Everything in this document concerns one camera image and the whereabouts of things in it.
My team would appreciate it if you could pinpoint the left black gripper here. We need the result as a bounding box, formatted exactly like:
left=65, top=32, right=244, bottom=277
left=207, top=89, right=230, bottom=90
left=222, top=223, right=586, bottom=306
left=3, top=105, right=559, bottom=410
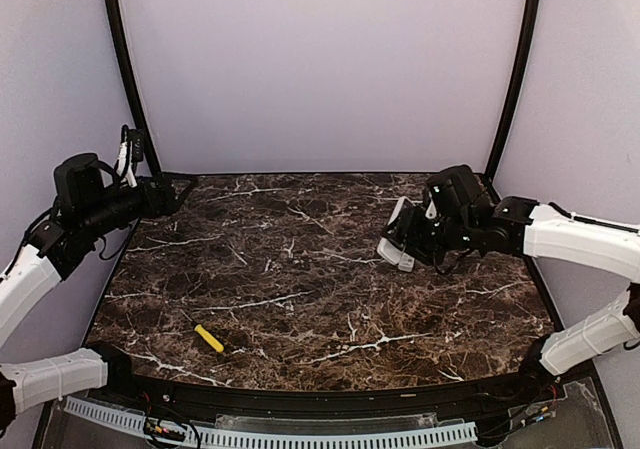
left=80, top=170, right=197, bottom=238

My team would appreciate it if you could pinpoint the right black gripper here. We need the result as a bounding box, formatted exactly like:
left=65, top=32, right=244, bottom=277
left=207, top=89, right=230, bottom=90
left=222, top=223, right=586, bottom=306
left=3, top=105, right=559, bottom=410
left=382, top=205, right=476, bottom=265

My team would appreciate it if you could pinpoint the large white remote control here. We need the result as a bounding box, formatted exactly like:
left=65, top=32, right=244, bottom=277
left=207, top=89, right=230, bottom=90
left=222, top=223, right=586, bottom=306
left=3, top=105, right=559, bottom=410
left=376, top=196, right=415, bottom=273

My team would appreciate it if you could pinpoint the yellow handled screwdriver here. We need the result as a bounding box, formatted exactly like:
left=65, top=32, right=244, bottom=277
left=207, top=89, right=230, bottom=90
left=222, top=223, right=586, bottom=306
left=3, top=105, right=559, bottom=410
left=181, top=310, right=224, bottom=353

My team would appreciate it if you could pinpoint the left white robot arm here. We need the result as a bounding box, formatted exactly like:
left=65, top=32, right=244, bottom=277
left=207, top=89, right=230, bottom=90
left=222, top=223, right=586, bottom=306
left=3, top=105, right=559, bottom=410
left=1, top=153, right=197, bottom=429

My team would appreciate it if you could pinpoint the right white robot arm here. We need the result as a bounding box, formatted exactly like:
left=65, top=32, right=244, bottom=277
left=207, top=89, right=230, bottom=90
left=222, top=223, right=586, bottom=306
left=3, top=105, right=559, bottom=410
left=377, top=165, right=639, bottom=403

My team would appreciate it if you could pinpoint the black front rail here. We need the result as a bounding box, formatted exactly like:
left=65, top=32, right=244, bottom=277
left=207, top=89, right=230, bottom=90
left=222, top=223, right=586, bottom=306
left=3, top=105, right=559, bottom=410
left=88, top=373, right=553, bottom=421

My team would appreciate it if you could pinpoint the left black frame post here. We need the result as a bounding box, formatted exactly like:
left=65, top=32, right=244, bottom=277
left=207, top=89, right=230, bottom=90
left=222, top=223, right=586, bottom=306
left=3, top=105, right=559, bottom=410
left=104, top=0, right=161, bottom=175

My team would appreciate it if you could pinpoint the black frame post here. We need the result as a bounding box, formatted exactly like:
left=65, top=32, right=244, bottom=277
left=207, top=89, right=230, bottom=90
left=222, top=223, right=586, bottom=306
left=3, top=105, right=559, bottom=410
left=484, top=0, right=540, bottom=182
left=104, top=0, right=161, bottom=175

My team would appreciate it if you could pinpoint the white slotted cable duct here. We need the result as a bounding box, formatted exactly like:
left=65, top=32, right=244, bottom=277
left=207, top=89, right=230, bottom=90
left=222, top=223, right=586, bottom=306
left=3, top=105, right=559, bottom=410
left=64, top=396, right=477, bottom=449

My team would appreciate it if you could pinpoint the right black frame post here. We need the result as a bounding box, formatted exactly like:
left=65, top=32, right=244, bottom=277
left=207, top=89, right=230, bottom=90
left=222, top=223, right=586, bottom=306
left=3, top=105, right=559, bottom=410
left=484, top=0, right=540, bottom=182

